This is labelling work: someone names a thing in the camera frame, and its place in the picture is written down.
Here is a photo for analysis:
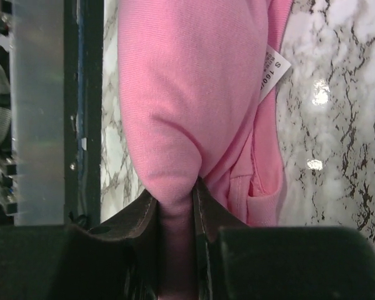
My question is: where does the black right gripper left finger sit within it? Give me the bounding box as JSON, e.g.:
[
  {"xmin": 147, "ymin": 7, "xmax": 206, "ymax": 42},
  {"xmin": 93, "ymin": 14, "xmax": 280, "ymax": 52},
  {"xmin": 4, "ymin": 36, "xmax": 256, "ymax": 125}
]
[{"xmin": 88, "ymin": 191, "xmax": 158, "ymax": 299}]

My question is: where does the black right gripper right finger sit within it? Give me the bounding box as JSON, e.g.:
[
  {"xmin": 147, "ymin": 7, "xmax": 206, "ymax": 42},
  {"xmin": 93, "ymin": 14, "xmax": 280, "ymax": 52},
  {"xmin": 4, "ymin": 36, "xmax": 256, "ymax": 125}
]
[{"xmin": 192, "ymin": 177, "xmax": 247, "ymax": 299}]

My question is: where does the pink t shirt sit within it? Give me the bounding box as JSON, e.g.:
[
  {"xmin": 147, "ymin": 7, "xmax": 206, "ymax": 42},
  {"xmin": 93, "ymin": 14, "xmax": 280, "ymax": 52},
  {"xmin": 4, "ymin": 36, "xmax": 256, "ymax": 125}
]
[{"xmin": 117, "ymin": 1, "xmax": 292, "ymax": 299}]

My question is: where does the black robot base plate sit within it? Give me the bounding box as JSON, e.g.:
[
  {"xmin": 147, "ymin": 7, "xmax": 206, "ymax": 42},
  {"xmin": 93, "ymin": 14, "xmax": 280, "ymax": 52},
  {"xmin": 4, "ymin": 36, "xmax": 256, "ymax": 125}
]
[{"xmin": 64, "ymin": 1, "xmax": 104, "ymax": 229}]

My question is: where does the aluminium frame rail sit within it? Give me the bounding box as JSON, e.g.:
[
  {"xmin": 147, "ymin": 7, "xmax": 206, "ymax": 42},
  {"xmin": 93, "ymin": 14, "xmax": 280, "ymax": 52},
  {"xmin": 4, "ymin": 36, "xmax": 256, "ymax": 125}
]
[{"xmin": 11, "ymin": 1, "xmax": 64, "ymax": 226}]

